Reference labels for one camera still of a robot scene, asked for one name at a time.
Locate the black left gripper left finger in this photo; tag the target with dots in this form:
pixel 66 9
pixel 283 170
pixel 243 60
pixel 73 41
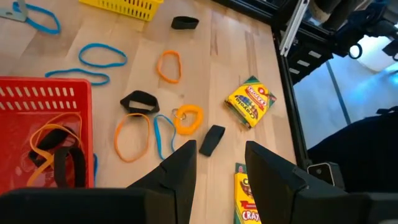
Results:
pixel 93 205

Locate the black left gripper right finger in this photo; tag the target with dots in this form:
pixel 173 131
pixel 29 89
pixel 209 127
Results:
pixel 295 205

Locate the black silicone wristband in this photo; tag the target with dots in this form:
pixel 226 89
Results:
pixel 60 168
pixel 185 23
pixel 51 140
pixel 126 102
pixel 212 140

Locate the yellow Crayola crayon box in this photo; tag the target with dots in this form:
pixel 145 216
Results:
pixel 250 102
pixel 244 193

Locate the orange rubber band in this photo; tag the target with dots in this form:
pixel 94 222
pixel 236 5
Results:
pixel 116 140
pixel 158 67
pixel 46 157
pixel 79 124

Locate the red plastic basket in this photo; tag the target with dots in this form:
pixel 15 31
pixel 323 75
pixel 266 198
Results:
pixel 46 90

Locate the black mechanical assembly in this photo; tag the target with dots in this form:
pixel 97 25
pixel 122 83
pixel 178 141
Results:
pixel 373 28

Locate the yellow plastic basket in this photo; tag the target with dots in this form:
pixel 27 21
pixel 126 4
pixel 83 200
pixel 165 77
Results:
pixel 124 7

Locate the small black camera box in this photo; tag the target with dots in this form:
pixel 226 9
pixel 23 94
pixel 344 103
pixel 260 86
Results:
pixel 323 172

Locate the silver metal bracket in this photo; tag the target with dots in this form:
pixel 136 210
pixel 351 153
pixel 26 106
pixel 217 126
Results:
pixel 293 28

